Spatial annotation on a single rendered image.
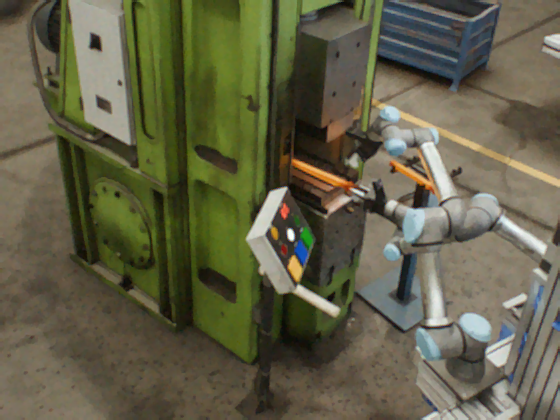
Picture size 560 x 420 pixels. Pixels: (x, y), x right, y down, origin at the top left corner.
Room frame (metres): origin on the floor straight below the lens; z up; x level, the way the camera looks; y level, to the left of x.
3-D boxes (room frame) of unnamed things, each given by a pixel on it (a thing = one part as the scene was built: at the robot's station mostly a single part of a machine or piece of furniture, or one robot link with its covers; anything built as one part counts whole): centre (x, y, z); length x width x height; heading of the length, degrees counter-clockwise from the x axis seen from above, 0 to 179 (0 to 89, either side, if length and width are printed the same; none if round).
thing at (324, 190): (2.74, 0.12, 0.96); 0.42 x 0.20 x 0.09; 56
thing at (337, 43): (2.77, 0.10, 1.56); 0.42 x 0.39 x 0.40; 56
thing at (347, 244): (2.79, 0.10, 0.69); 0.56 x 0.38 x 0.45; 56
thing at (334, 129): (2.74, 0.12, 1.32); 0.42 x 0.20 x 0.10; 56
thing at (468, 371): (1.74, -0.59, 0.87); 0.15 x 0.15 x 0.10
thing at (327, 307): (2.28, 0.07, 0.62); 0.44 x 0.05 x 0.05; 56
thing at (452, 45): (6.62, -0.92, 0.36); 1.20 x 0.80 x 0.72; 57
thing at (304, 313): (2.79, 0.10, 0.23); 0.55 x 0.37 x 0.47; 56
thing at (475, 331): (1.74, -0.58, 0.98); 0.13 x 0.12 x 0.14; 110
